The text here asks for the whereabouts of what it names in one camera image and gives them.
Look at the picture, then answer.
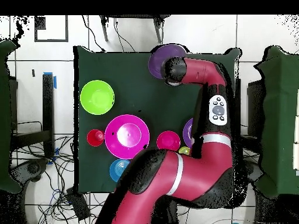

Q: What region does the large pink plastic bowl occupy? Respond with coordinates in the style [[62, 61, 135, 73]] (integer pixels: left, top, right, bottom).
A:
[[104, 114, 151, 160]]

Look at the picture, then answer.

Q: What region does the black square floor frame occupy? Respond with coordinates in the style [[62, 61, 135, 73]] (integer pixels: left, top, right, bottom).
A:
[[34, 15, 69, 43]]

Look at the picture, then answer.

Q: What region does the light blue plastic bowl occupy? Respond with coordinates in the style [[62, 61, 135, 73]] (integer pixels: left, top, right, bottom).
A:
[[109, 159, 131, 183]]

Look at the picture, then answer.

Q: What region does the red plastic cup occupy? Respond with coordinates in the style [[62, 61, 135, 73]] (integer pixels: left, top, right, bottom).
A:
[[86, 129, 105, 147]]

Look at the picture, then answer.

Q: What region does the purple plastic bowl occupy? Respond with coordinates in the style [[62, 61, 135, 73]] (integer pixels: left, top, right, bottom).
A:
[[148, 44, 187, 80], [182, 117, 194, 149]]

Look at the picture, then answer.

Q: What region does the dark green tablecloth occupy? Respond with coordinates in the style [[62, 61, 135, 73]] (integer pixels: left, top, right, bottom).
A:
[[73, 45, 241, 195]]

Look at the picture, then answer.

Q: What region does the thin black cable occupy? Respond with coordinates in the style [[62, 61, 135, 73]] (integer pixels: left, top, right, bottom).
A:
[[113, 17, 137, 53], [81, 15, 106, 52]]

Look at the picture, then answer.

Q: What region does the tangled cable bundle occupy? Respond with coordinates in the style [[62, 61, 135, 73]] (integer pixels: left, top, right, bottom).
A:
[[11, 134, 106, 224]]

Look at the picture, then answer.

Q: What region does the small crimson plastic bowl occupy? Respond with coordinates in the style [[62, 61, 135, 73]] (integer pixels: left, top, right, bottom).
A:
[[156, 130, 181, 152]]

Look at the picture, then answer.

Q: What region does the green plastic bowl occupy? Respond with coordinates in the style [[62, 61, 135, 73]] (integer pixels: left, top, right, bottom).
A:
[[79, 79, 116, 116]]

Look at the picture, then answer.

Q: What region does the black metal frame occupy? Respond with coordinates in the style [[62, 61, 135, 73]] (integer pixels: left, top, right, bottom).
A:
[[10, 73, 55, 159]]

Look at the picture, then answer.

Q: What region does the stand with metal legs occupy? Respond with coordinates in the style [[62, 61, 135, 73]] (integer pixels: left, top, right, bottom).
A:
[[99, 15, 172, 44]]

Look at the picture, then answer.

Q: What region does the black power brick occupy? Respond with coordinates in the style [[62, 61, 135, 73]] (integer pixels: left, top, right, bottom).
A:
[[65, 187, 91, 221]]

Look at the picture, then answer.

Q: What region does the blue tape strip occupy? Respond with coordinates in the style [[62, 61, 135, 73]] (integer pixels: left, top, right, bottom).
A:
[[43, 71, 57, 89]]

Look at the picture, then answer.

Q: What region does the grey pedestal foot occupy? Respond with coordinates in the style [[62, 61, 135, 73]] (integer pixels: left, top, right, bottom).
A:
[[10, 158, 50, 187], [240, 159, 265, 185]]

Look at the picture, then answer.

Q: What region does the green cloth covered side table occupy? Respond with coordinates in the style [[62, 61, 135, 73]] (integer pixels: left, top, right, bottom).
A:
[[254, 45, 299, 199], [0, 39, 22, 194]]

